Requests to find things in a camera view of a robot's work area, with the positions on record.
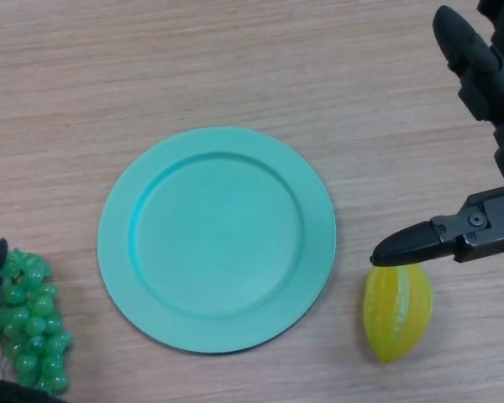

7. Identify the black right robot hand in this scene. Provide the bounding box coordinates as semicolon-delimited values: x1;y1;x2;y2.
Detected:
369;0;504;268

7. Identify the green grapes bunch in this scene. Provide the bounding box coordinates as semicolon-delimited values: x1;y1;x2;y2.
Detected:
0;247;73;395

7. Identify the teal round plate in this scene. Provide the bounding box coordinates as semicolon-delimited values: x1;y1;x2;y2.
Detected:
97;126;337;356

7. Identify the yellow starfruit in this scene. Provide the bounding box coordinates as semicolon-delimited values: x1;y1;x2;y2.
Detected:
363;264;433;364

